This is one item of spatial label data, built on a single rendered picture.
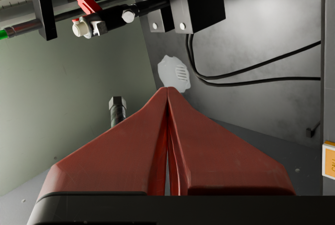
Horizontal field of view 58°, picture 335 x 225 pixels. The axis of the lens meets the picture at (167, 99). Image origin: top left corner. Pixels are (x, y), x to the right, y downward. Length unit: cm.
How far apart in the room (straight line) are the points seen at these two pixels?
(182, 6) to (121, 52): 35
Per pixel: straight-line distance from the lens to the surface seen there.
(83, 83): 73
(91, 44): 73
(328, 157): 44
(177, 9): 46
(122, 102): 39
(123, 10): 41
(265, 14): 55
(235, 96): 66
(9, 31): 57
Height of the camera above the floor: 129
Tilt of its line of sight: 34 degrees down
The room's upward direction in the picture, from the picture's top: 121 degrees counter-clockwise
